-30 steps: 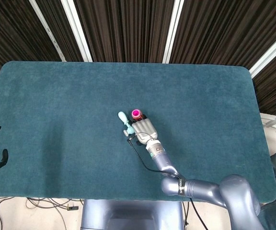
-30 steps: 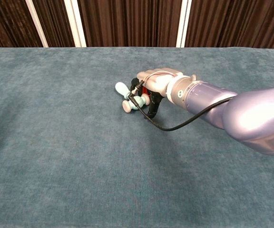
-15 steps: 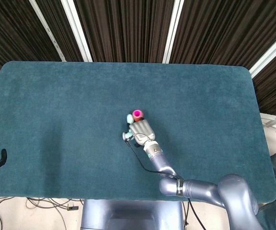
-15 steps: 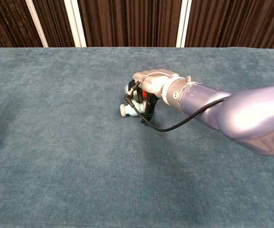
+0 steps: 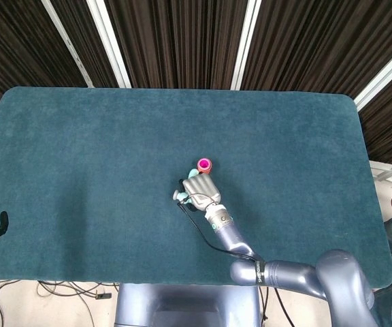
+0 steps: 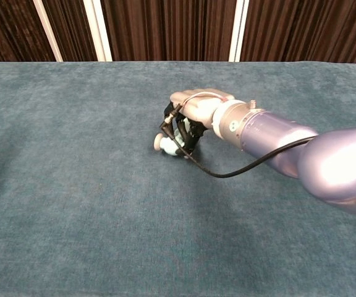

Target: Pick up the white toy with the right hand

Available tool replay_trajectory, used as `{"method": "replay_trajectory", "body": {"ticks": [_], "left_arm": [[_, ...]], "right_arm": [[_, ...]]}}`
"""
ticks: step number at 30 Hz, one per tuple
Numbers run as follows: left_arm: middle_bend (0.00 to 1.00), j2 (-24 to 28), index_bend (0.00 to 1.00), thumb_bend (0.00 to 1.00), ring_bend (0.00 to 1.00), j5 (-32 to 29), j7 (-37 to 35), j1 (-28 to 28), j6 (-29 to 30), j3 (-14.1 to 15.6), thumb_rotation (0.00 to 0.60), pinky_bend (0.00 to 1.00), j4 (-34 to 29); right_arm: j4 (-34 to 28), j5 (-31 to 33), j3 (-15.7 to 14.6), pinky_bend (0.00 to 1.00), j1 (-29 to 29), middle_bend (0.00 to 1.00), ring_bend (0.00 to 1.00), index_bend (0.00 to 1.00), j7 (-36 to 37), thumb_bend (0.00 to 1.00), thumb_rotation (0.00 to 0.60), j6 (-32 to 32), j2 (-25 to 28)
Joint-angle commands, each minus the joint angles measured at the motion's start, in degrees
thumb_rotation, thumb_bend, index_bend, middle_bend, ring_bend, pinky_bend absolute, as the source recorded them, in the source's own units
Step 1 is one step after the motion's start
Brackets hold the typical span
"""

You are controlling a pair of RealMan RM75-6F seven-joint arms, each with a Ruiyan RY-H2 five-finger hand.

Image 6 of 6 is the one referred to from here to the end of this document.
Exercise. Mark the teal velvet table mat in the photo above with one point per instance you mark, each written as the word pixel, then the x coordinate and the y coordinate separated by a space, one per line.
pixel 73 185

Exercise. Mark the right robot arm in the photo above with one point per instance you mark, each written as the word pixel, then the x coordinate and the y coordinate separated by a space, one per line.
pixel 335 167

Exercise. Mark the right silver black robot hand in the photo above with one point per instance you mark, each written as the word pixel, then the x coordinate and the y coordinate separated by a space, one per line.
pixel 199 108

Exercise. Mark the white toy hammer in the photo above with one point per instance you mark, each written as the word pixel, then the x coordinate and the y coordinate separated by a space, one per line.
pixel 165 144

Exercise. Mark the dark brown pleated curtain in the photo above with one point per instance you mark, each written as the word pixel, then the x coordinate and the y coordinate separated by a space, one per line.
pixel 172 28

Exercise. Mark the wide white frame post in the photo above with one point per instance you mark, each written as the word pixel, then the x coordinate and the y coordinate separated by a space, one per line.
pixel 236 31
pixel 98 31

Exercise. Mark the thin white frame post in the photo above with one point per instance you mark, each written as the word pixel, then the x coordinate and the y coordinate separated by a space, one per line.
pixel 47 31

